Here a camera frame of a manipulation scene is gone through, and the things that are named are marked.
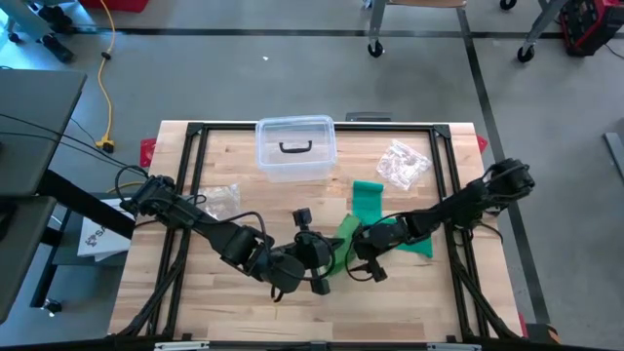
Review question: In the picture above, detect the small black caster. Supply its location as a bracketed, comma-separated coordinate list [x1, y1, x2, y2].
[41, 297, 64, 317]

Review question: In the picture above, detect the yellow extension cable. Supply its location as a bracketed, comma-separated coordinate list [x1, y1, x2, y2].
[96, 0, 118, 155]

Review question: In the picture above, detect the black box handle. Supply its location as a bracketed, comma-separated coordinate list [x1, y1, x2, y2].
[278, 139, 314, 155]

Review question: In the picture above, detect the crumpled clear plastic bag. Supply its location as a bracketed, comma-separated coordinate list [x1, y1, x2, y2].
[375, 139, 434, 191]

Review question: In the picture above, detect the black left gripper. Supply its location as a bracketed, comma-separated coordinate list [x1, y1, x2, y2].
[292, 208, 345, 296]

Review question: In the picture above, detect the grey metal bar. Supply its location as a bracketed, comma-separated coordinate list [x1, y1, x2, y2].
[603, 131, 624, 184]

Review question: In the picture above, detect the clear plastic storage box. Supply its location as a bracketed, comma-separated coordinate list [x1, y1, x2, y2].
[254, 114, 339, 184]

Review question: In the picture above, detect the black desk support beam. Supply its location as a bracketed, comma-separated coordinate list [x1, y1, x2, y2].
[36, 169, 137, 240]

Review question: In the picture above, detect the teal elastic bandage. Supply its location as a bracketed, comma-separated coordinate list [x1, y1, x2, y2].
[351, 179, 434, 258]

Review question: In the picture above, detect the grey metal bracket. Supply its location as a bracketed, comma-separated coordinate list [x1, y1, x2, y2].
[344, 111, 393, 123]

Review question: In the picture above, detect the thin black cable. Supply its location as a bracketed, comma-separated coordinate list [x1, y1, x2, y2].
[0, 112, 147, 175]
[0, 130, 147, 177]

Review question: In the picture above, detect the black office chair base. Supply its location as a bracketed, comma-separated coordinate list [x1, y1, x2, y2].
[7, 0, 77, 63]

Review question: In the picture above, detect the flat clear plastic bag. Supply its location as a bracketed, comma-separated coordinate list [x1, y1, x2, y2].
[197, 183, 243, 220]

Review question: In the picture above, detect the white printed cardboard sign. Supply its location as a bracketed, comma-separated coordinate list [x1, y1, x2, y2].
[76, 197, 136, 263]

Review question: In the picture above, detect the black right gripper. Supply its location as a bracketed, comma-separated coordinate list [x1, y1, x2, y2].
[346, 217, 409, 284]

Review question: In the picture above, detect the red plastic bin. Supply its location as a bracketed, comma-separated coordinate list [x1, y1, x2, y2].
[77, 0, 151, 14]

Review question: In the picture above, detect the dark green elastic bandage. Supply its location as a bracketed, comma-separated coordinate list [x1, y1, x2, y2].
[327, 213, 365, 278]

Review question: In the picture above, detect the grey cart leg with caster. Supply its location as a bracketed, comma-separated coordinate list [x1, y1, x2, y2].
[516, 0, 569, 64]
[366, 0, 390, 59]

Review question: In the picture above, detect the silver edge bracket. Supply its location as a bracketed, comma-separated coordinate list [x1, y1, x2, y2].
[153, 340, 211, 351]
[426, 342, 484, 351]

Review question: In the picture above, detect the dark grey desk top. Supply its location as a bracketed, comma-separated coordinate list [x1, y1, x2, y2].
[0, 194, 58, 324]
[0, 67, 88, 199]

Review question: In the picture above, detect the red and black crate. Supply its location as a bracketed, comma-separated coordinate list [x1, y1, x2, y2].
[558, 0, 624, 59]

